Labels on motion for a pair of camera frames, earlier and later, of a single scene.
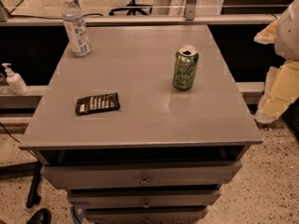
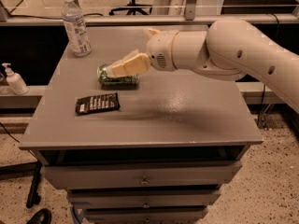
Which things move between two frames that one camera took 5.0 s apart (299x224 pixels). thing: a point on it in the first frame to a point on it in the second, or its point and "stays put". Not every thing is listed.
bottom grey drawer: x=147 y=216 stays put
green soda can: x=185 y=66 to x=110 y=81
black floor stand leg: x=29 y=170 stays put
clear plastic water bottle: x=75 y=21 stays put
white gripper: x=288 y=33 to x=159 y=50
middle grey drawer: x=143 y=198 stays put
